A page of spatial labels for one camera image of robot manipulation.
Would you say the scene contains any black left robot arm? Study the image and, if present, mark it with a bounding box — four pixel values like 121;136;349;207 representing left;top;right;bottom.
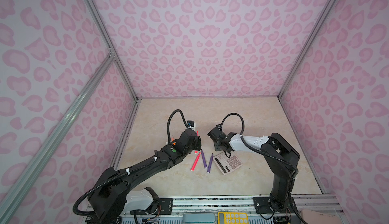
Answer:
88;128;201;224

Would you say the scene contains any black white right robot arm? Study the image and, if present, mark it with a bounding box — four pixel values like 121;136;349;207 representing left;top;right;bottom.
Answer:
208;125;300;212

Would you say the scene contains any purple highlighter pen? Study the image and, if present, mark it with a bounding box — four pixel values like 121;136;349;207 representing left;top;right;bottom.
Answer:
207;153;214;174
201;149;208;169

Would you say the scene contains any white pink calculator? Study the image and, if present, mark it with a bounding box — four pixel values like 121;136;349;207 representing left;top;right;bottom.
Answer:
213;152;243;175

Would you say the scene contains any yellow calculator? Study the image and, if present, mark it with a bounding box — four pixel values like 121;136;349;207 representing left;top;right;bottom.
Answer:
217;212;249;224

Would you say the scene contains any grey metal pencil case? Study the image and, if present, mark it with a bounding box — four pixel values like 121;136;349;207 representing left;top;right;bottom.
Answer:
182;213;216;224

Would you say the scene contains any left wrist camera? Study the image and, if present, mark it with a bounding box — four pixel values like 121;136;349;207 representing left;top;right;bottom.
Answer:
186;120;196;131

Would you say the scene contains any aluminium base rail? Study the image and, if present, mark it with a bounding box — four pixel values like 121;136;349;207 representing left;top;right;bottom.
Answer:
81;195;347;224

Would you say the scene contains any diagonal aluminium frame bar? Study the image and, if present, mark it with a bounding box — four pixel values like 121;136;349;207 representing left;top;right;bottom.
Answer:
1;55;115;224

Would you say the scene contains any black left camera cable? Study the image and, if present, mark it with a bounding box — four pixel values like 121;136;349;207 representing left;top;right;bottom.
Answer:
72;109;190;216

